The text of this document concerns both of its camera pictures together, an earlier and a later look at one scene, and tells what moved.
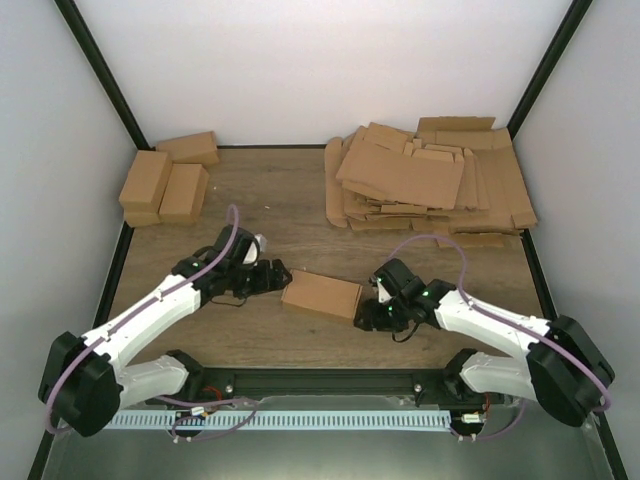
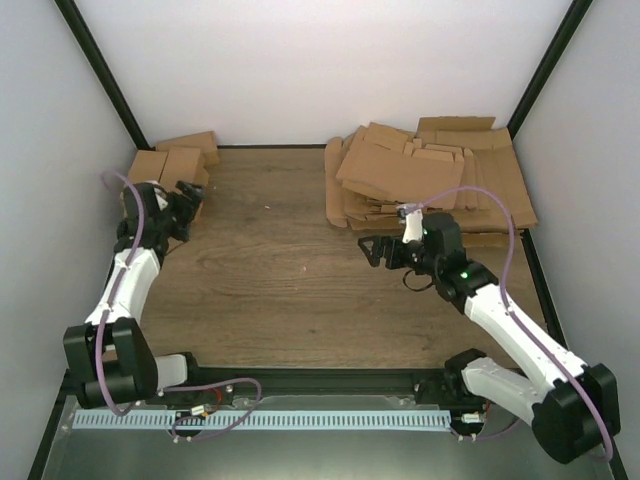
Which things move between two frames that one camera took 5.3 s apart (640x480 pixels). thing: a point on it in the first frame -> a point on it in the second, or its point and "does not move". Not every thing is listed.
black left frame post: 93,52 does not move
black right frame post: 564,36 does not move
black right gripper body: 392,319 -> 397,261
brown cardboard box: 322,293 -> 182,164
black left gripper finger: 277,273 -> 194,191
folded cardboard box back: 197,148 does not move
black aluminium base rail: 440,388 does not move
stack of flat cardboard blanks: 456,178 does not move
